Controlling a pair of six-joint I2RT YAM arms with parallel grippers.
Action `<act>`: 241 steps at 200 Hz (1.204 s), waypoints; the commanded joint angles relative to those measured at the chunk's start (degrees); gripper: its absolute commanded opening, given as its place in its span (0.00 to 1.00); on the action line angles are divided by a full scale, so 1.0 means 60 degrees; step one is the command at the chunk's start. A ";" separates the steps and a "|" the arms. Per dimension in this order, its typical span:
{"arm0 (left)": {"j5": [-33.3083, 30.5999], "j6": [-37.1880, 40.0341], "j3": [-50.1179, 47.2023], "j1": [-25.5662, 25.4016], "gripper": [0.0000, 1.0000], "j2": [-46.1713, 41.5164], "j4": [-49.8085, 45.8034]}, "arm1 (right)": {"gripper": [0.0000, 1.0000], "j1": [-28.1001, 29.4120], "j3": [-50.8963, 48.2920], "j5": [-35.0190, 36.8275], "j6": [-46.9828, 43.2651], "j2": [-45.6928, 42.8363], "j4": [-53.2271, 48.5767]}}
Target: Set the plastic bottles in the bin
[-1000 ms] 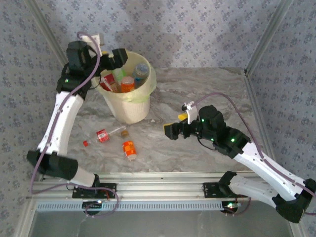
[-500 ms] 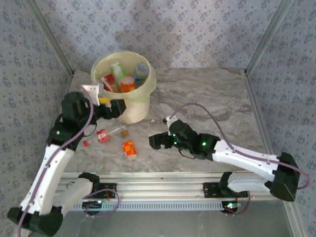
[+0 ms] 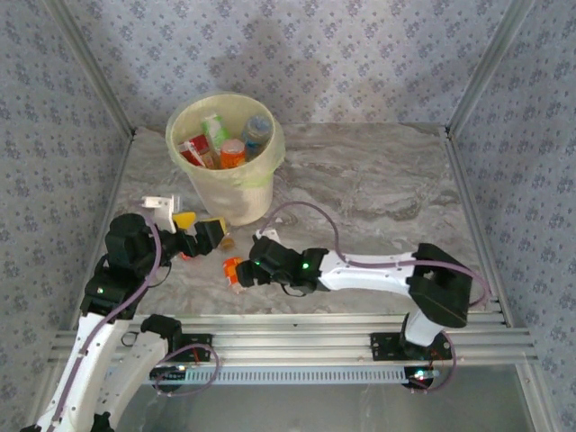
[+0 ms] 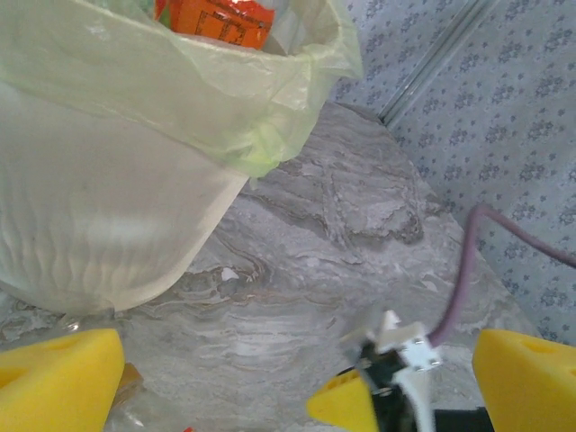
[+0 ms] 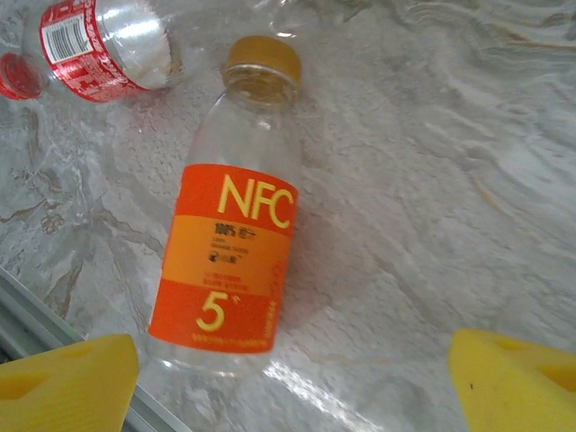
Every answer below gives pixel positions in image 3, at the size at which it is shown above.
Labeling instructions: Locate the orange NFC juice bottle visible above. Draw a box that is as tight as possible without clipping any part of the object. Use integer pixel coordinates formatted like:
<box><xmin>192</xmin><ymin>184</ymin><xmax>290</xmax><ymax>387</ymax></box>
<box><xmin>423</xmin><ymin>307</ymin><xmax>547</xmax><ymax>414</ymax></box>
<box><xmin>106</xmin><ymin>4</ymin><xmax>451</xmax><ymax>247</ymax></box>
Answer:
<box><xmin>223</xmin><ymin>256</ymin><xmax>247</xmax><ymax>293</ymax></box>

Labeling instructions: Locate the red carton box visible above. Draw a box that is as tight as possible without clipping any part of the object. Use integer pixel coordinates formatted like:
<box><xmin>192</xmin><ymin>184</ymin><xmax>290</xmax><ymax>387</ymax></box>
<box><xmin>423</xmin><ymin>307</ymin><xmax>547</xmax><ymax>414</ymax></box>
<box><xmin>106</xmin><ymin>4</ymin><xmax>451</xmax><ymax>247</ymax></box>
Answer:
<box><xmin>178</xmin><ymin>133</ymin><xmax>222</xmax><ymax>170</ymax></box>

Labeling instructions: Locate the orange label juice bottle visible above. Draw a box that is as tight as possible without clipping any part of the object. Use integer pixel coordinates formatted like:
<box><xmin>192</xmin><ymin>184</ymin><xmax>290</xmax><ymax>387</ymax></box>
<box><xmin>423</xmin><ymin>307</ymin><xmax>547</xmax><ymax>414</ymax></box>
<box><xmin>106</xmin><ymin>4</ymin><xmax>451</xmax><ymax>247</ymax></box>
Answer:
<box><xmin>219</xmin><ymin>138</ymin><xmax>248</xmax><ymax>170</ymax></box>

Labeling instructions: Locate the white bottle with green label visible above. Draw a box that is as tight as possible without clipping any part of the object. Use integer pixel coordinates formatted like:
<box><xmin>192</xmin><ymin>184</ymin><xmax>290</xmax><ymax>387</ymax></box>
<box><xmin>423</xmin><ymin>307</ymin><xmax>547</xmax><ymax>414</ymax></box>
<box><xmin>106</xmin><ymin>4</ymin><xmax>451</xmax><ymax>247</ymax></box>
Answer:
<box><xmin>201</xmin><ymin>114</ymin><xmax>232</xmax><ymax>153</ymax></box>

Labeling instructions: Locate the clear bottle pink blue label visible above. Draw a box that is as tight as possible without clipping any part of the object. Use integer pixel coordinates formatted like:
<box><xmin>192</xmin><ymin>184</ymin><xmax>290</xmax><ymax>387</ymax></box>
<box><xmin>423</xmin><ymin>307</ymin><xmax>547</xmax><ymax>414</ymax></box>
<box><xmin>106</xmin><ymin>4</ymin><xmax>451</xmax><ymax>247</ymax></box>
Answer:
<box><xmin>240</xmin><ymin>114</ymin><xmax>275</xmax><ymax>162</ymax></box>

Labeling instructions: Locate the white plastic bin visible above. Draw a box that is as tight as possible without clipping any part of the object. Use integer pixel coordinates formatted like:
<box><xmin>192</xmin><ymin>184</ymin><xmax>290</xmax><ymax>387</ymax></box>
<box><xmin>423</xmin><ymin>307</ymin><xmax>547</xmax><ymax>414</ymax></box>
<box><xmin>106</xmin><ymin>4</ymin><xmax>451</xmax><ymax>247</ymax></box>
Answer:
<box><xmin>186</xmin><ymin>166</ymin><xmax>276</xmax><ymax>227</ymax></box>

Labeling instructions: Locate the pale yellow plastic bucket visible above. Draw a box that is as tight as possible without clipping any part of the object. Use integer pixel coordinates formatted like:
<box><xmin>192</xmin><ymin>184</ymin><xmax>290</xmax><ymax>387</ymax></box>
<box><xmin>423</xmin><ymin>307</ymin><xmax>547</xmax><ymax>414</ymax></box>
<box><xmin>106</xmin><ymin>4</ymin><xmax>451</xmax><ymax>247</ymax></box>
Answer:
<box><xmin>165</xmin><ymin>92</ymin><xmax>287</xmax><ymax>190</ymax></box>

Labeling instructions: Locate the marble pattern table cover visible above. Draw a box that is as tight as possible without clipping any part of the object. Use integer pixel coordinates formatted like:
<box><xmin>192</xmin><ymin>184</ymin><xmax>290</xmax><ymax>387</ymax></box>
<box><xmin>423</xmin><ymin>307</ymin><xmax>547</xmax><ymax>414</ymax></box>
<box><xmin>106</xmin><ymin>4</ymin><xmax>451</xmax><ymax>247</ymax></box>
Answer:
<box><xmin>83</xmin><ymin>121</ymin><xmax>496</xmax><ymax>316</ymax></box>

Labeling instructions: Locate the small circuit board with LED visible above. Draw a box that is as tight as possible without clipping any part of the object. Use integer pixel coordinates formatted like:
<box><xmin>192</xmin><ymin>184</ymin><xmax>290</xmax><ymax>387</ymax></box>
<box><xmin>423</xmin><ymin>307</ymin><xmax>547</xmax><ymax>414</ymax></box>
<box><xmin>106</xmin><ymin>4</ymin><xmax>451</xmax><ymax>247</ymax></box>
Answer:
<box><xmin>149</xmin><ymin>364</ymin><xmax>189</xmax><ymax>384</ymax></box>
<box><xmin>403</xmin><ymin>366</ymin><xmax>440</xmax><ymax>389</ymax></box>

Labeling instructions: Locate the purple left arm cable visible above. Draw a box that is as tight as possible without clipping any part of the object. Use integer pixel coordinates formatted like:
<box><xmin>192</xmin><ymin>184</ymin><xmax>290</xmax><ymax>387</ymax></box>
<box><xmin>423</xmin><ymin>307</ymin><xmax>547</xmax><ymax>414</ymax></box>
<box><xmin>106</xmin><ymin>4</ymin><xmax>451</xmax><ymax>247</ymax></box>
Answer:
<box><xmin>49</xmin><ymin>214</ymin><xmax>221</xmax><ymax>398</ymax></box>

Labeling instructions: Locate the aluminium mounting rail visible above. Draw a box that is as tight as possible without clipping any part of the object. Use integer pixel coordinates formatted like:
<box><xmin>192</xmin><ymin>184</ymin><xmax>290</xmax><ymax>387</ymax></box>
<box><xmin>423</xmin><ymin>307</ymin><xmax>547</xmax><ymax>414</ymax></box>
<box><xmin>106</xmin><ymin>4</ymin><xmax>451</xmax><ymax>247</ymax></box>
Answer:
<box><xmin>48</xmin><ymin>312</ymin><xmax>536</xmax><ymax>366</ymax></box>

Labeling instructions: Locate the aluminium side rail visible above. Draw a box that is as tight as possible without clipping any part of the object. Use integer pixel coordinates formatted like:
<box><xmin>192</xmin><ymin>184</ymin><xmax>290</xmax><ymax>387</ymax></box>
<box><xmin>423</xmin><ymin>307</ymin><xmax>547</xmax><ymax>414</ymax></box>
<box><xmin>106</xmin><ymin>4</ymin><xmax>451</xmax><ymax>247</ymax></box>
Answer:
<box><xmin>69</xmin><ymin>130</ymin><xmax>139</xmax><ymax>332</ymax></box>
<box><xmin>445</xmin><ymin>128</ymin><xmax>514</xmax><ymax>328</ymax></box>

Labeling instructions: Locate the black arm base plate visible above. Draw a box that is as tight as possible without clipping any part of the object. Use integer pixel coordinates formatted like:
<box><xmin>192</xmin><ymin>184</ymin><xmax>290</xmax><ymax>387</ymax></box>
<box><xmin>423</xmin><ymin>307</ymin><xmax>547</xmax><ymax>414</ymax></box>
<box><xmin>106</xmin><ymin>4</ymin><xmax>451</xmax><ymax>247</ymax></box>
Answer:
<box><xmin>369</xmin><ymin>331</ymin><xmax>454</xmax><ymax>362</ymax></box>
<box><xmin>178</xmin><ymin>331</ymin><xmax>213</xmax><ymax>363</ymax></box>

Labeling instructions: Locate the grey slotted cable tray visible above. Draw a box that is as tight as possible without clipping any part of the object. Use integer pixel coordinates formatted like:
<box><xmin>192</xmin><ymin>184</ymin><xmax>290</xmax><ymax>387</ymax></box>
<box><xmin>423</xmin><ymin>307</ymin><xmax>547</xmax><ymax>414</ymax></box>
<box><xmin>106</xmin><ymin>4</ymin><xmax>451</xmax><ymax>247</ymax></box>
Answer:
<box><xmin>103</xmin><ymin>366</ymin><xmax>428</xmax><ymax>387</ymax></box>

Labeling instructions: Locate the aluminium frame post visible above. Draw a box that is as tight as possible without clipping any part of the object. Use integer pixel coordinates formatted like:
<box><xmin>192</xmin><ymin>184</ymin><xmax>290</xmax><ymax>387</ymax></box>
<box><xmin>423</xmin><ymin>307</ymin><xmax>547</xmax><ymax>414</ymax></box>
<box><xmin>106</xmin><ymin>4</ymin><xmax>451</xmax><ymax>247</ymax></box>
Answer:
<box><xmin>444</xmin><ymin>0</ymin><xmax>539</xmax><ymax>139</ymax></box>
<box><xmin>44</xmin><ymin>0</ymin><xmax>139</xmax><ymax>139</ymax></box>

